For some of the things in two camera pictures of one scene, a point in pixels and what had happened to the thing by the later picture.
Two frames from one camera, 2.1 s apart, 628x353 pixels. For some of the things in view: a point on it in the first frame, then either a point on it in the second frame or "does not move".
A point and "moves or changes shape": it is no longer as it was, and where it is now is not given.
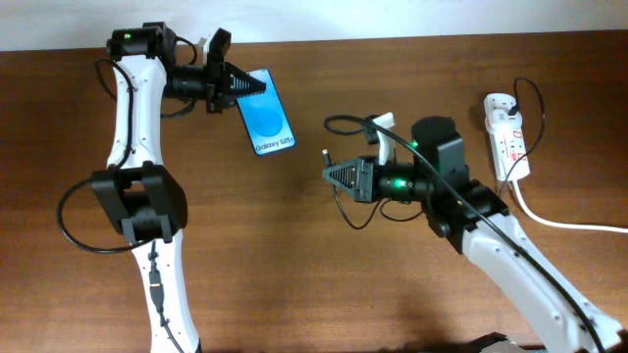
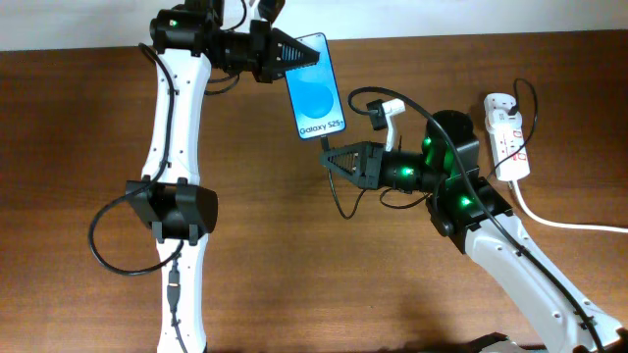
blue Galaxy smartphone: x=265 y=117 → x=314 y=92
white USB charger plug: x=497 y=118 does not move
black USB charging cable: x=511 y=112 moves or changes shape
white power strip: x=507 y=143 does not move
